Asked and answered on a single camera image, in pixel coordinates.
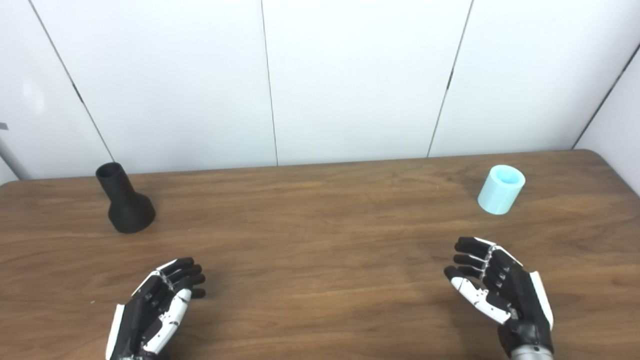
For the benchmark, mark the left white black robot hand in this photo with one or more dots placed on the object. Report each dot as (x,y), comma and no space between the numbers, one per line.
(142,312)

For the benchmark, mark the black funnel-shaped nozzle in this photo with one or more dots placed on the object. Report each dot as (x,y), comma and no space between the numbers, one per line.
(129,210)

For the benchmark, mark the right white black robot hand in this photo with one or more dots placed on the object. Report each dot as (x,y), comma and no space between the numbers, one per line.
(515,295)

